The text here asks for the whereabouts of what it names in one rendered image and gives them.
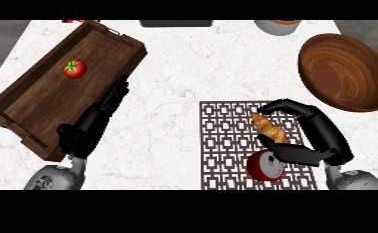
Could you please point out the grey pot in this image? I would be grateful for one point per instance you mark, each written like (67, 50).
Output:
(278, 27)

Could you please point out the dark wooden tray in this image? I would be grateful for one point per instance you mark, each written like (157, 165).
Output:
(64, 87)

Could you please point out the brown wooden bowl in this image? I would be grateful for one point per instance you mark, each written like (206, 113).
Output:
(342, 73)

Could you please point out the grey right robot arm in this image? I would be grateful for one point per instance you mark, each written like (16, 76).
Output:
(351, 177)

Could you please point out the red can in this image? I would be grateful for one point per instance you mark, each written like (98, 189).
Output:
(264, 168)

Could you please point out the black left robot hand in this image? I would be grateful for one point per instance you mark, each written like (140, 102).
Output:
(91, 123)

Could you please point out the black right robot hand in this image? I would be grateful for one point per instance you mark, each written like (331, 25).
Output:
(320, 133)

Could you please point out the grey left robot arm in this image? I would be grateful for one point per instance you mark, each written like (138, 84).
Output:
(60, 177)

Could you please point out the brown patterned placemat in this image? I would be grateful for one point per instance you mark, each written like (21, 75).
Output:
(231, 143)

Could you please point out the red tomato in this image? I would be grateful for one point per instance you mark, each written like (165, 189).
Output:
(75, 68)

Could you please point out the golden croissant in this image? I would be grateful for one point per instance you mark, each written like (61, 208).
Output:
(268, 128)

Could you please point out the small red object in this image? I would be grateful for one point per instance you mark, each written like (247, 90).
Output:
(75, 21)

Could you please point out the dark grey flat appliance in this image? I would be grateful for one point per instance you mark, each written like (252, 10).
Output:
(176, 23)

